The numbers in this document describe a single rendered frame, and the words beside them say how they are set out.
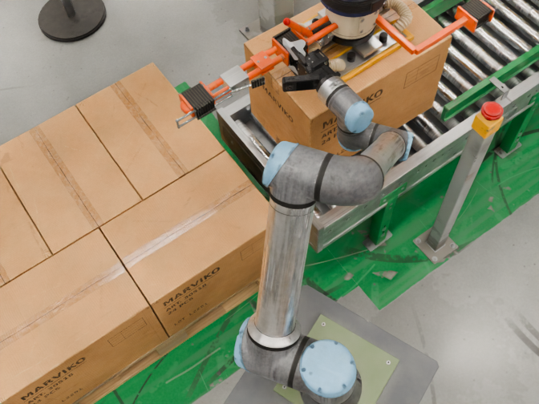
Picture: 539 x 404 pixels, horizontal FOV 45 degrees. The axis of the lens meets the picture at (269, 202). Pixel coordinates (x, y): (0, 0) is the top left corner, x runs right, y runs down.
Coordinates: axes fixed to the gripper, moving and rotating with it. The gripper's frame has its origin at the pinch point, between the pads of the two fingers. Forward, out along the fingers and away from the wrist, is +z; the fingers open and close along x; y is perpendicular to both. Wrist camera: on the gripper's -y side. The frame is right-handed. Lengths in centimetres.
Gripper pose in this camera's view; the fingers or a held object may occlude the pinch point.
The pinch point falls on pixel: (283, 50)
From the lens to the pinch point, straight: 210.6
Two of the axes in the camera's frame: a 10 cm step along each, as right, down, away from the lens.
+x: -0.4, -4.8, -8.7
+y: 8.1, -5.3, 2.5
